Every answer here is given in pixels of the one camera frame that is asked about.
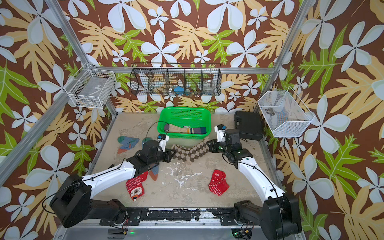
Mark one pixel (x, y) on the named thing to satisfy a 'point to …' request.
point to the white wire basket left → (92, 88)
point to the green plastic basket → (194, 117)
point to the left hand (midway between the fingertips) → (177, 150)
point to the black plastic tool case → (249, 124)
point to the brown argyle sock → (190, 154)
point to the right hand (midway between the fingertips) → (206, 142)
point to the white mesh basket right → (283, 114)
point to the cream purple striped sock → (176, 129)
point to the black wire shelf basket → (176, 79)
